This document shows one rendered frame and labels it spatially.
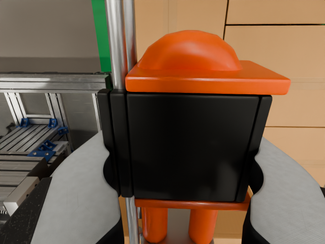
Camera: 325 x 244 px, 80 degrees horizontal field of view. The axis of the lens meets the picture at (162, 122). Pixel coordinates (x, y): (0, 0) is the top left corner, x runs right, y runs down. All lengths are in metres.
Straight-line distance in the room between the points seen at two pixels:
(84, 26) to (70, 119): 0.58
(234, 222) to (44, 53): 1.42
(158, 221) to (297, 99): 0.86
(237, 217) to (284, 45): 0.63
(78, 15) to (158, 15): 0.75
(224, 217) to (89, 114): 1.04
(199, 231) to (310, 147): 0.98
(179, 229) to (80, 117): 1.20
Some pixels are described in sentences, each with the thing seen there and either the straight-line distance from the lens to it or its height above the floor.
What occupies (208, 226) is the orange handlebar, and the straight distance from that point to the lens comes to 0.17.
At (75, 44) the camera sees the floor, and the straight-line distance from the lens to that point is 1.45.
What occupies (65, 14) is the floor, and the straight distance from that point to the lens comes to 1.46.
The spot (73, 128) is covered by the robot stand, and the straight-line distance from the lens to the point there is 1.40.
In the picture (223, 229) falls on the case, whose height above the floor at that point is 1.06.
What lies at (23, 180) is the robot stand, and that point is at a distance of 0.67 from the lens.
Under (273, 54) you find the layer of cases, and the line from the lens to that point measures 0.87.
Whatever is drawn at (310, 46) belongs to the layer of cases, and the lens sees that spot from 0.93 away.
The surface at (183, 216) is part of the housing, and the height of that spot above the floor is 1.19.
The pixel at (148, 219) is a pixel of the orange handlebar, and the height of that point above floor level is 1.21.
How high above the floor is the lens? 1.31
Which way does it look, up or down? 64 degrees down
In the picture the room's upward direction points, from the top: 176 degrees counter-clockwise
